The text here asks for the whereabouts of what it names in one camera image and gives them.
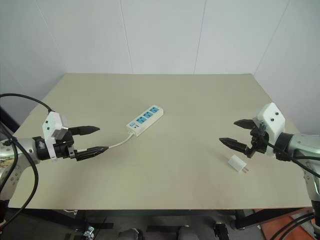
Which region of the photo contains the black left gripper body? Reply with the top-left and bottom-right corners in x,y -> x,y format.
51,130 -> 77,160

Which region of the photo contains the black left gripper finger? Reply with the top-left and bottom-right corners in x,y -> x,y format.
73,146 -> 109,162
68,125 -> 101,136

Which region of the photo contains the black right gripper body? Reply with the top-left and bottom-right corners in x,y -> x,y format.
245,126 -> 270,158

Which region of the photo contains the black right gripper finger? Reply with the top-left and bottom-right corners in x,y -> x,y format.
219,137 -> 251,154
233,119 -> 259,131

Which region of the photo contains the white plug adapter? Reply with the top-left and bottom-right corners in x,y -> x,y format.
227,154 -> 250,174

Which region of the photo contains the white power strip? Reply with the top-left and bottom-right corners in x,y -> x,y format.
125,105 -> 165,137

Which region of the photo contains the metal caster clamp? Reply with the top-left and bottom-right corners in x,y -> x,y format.
83,225 -> 95,238

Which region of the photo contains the black box under table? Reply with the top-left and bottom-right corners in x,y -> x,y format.
213,220 -> 229,240

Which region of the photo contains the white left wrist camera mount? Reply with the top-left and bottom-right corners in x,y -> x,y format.
41,111 -> 70,163

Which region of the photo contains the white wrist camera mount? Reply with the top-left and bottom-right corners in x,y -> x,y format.
251,102 -> 286,157
41,111 -> 70,163

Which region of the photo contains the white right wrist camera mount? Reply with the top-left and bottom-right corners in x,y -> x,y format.
251,102 -> 286,157

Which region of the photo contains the thin white cable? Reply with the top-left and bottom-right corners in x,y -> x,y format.
106,131 -> 134,149

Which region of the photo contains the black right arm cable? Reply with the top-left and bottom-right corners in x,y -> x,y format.
266,141 -> 320,179

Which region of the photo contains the black table frame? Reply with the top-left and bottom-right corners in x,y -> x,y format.
4,206 -> 313,232

